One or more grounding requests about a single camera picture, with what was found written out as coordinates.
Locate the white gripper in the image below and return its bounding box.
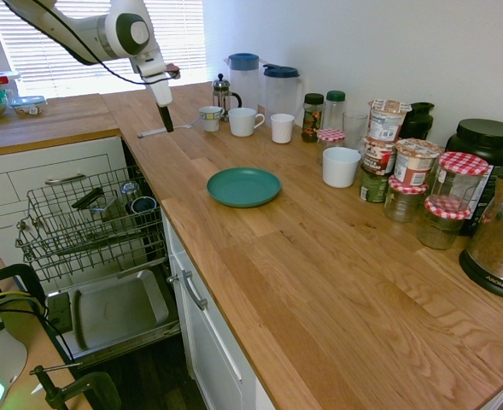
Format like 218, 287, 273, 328
131, 51, 175, 134

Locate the silver fork white handle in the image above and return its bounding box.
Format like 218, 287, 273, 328
137, 123, 196, 138

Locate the dishwasher body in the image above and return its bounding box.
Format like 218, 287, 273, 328
120, 136, 171, 274

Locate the dishwasher door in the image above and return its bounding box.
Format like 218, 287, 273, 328
44, 267, 182, 364

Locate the patterned paper cup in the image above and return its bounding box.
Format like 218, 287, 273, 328
198, 105, 225, 132

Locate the glass french press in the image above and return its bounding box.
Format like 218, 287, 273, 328
211, 73, 243, 119

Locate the large white mug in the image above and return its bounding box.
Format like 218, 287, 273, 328
227, 107, 266, 138

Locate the clear glass tumbler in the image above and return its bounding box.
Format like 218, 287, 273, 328
120, 181, 140, 206

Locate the clear pitcher light blue lid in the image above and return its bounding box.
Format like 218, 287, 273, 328
224, 52, 260, 116

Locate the navy blue mug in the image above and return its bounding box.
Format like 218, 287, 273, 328
130, 196, 157, 215

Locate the teal plate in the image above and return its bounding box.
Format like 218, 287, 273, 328
206, 167, 283, 209

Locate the white window blind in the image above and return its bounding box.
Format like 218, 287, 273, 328
0, 0, 208, 100

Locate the small white cup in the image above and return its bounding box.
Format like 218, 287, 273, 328
270, 113, 295, 144

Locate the clear pitcher dark blue lid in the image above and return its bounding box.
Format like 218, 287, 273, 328
262, 63, 305, 125

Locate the small container blue lid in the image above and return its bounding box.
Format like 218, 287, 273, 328
10, 95, 47, 119

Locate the spice jar black lid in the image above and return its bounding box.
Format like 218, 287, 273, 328
301, 92, 325, 144

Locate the white drawer front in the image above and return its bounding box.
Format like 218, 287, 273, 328
7, 152, 114, 202

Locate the glass jar red checkered lid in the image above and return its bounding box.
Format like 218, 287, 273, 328
417, 196, 472, 251
383, 173, 430, 224
317, 128, 346, 166

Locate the clear bottle green cap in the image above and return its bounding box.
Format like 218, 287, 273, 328
324, 90, 347, 133

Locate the white bowl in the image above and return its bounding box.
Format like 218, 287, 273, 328
322, 147, 362, 189

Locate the clear drinking glass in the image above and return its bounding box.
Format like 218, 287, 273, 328
342, 111, 370, 150

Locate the black C clamp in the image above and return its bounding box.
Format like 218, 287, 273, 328
0, 245, 47, 313
28, 365, 122, 410

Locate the yogurt cup dark red label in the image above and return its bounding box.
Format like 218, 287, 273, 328
363, 137, 397, 177

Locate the green tin can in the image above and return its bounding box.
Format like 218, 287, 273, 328
359, 165, 389, 204

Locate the yogurt cup red white label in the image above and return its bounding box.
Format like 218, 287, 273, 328
394, 138, 443, 187

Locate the black container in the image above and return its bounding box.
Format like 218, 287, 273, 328
400, 101, 436, 141

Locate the brown robot table board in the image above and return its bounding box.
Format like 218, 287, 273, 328
0, 258, 94, 410

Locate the large jar red checkered lid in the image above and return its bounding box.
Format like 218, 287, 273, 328
429, 151, 490, 214

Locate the large black supplement tub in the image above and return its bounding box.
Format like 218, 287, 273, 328
445, 118, 503, 237

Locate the stainless steel electric kettle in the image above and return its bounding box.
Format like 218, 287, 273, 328
459, 171, 503, 303

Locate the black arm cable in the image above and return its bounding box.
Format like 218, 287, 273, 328
41, 0, 180, 85

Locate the silver bar drawer handle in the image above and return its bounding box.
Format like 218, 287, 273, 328
44, 173, 88, 185
181, 269, 208, 311

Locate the grey wire dish rack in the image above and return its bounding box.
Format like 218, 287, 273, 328
15, 166, 169, 283

